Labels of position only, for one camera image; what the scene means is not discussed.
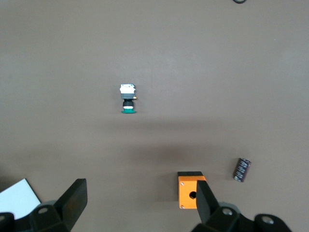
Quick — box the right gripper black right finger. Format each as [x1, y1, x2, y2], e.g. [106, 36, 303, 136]
[192, 179, 293, 232]

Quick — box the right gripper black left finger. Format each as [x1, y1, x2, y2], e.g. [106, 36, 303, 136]
[0, 178, 88, 232]

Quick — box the white drawer cabinet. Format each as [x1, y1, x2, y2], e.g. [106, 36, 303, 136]
[0, 178, 42, 219]

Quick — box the green push button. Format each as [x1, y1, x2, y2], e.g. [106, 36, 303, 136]
[119, 83, 138, 115]

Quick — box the black cylindrical capacitor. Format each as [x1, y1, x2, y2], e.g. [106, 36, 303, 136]
[232, 158, 252, 183]

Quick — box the orange button enclosure box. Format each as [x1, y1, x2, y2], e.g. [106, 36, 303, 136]
[177, 171, 207, 210]

